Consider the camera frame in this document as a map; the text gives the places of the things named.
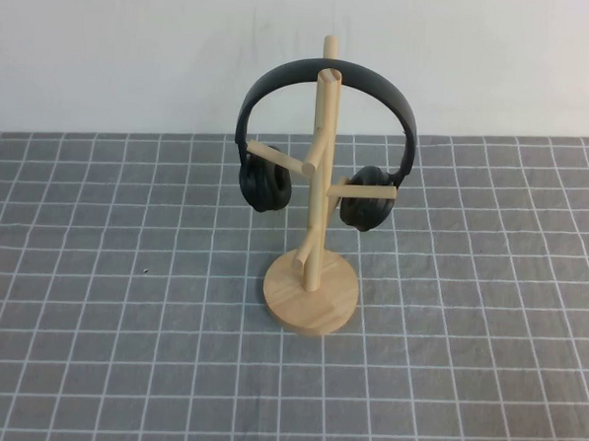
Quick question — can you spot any grey white-checked tablecloth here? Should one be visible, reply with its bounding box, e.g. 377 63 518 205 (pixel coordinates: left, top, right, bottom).
0 108 589 441

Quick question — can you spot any black over-ear headphones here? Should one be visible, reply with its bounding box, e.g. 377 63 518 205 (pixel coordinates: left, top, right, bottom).
228 52 423 237

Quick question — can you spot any wooden headphone stand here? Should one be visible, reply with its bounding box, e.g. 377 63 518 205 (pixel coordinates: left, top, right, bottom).
236 30 406 341

